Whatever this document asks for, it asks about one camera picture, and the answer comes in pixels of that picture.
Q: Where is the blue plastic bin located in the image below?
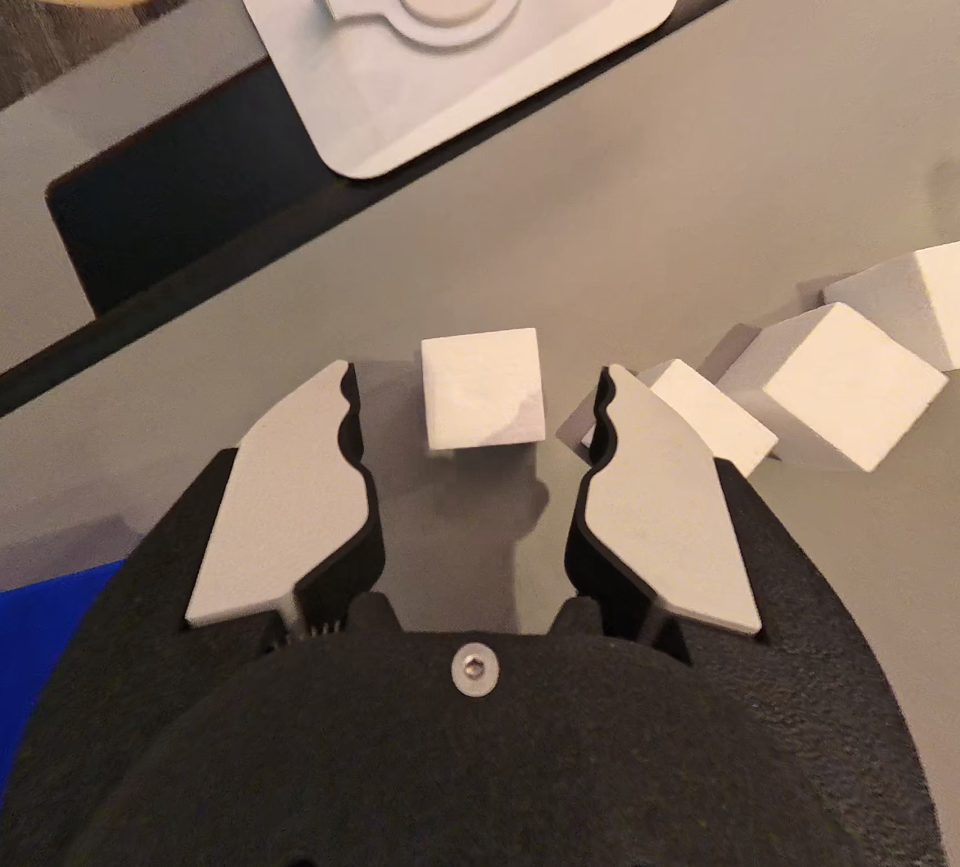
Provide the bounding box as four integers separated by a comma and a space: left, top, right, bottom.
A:
0, 559, 129, 786

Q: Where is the white foam cube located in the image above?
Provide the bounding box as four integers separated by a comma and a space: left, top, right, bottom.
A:
716, 302, 950, 474
821, 242, 960, 373
581, 358, 780, 478
420, 327, 547, 452

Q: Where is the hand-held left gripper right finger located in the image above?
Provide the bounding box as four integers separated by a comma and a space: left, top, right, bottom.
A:
564, 363, 764, 639

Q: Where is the wooden board document stand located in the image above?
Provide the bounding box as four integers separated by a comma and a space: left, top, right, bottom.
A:
0, 0, 682, 180

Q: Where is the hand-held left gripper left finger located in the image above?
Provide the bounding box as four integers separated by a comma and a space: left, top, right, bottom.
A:
183, 360, 386, 636

